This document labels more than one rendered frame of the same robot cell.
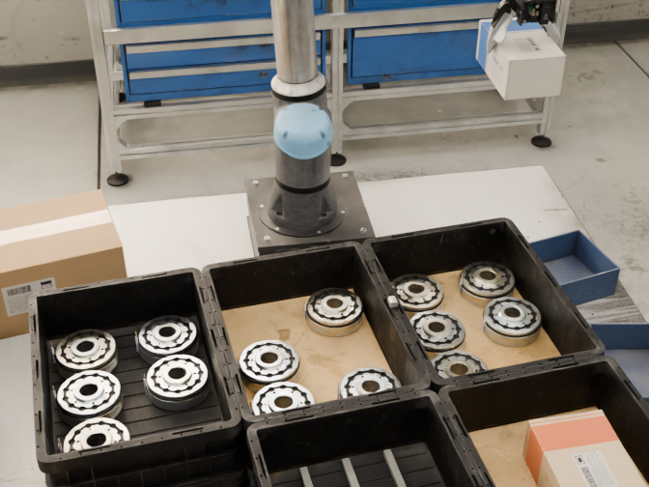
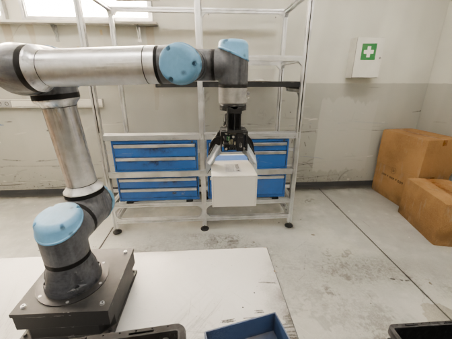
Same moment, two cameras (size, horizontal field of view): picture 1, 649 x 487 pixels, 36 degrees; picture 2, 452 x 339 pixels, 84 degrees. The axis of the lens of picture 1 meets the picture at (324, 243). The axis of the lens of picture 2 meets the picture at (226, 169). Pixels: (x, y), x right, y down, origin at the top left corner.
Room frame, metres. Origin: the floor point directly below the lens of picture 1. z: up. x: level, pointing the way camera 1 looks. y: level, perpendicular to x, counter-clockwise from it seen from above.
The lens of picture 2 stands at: (1.23, -0.47, 1.37)
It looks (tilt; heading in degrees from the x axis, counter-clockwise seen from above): 20 degrees down; 6
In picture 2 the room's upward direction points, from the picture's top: straight up
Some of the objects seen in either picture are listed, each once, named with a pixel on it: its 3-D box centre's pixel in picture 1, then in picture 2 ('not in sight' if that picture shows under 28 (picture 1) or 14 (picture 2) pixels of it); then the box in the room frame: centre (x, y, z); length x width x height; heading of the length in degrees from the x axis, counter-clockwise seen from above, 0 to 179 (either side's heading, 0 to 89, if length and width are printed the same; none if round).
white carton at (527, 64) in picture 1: (519, 57); (231, 177); (1.93, -0.41, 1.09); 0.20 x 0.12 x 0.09; 10
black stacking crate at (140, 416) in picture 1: (131, 382); not in sight; (1.18, 0.32, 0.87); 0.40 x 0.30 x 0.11; 15
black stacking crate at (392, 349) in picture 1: (308, 349); not in sight; (1.26, 0.03, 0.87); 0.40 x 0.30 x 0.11; 15
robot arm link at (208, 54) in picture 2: not in sight; (192, 64); (1.88, -0.32, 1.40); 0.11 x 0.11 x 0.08; 3
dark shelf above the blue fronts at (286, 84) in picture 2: not in sight; (229, 85); (3.55, -0.25, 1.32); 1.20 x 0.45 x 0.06; 100
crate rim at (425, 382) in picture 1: (308, 327); not in sight; (1.26, 0.03, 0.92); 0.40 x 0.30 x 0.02; 15
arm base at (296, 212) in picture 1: (302, 191); (70, 266); (1.77, 0.05, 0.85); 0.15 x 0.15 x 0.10
